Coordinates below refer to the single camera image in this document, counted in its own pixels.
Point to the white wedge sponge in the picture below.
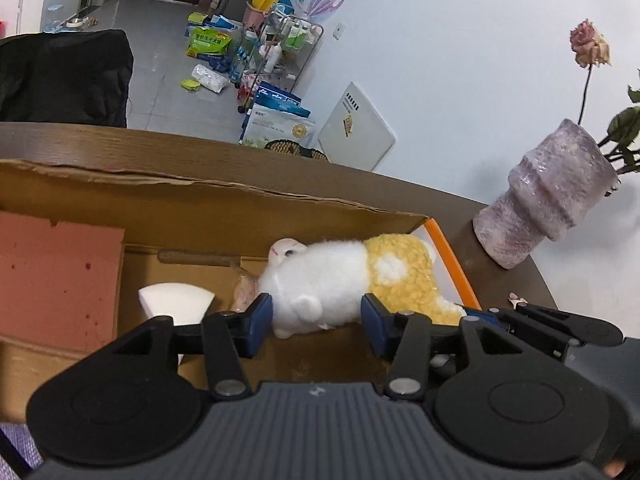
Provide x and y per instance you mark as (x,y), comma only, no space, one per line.
(175,302)

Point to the white flat board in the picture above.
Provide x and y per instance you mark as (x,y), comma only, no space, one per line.
(357,127)

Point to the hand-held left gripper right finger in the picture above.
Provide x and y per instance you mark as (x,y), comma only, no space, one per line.
(372,320)

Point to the white plastic packet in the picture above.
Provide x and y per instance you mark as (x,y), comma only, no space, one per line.
(210,77)

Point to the pink layered sponge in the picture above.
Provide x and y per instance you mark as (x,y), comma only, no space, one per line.
(55,280)

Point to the white wall socket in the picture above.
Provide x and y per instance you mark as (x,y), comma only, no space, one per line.
(340,31)

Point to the green printed bag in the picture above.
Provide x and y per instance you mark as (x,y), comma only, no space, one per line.
(207,42)

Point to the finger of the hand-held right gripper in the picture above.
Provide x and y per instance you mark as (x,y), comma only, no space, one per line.
(525,332)
(547,317)

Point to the metal rack with bottles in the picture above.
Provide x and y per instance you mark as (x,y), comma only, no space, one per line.
(285,45)

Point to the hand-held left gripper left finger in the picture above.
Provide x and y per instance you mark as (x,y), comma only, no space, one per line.
(260,317)

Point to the dark woven slippers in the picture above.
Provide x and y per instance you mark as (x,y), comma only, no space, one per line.
(295,150)

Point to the blue white carton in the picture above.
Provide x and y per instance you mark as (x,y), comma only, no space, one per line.
(280,99)

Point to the red cardboard box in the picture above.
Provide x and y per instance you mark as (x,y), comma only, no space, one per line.
(200,215)

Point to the black cloth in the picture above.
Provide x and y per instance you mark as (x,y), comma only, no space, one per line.
(65,80)

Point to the pink textured vase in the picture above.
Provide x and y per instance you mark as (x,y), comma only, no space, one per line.
(545,195)

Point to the yellow white plush toy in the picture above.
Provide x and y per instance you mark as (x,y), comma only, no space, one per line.
(330,275)

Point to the white carton gold seal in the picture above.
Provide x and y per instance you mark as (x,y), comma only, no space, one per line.
(275,130)

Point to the bunch of dried roses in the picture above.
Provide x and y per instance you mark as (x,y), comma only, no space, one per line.
(590,42)

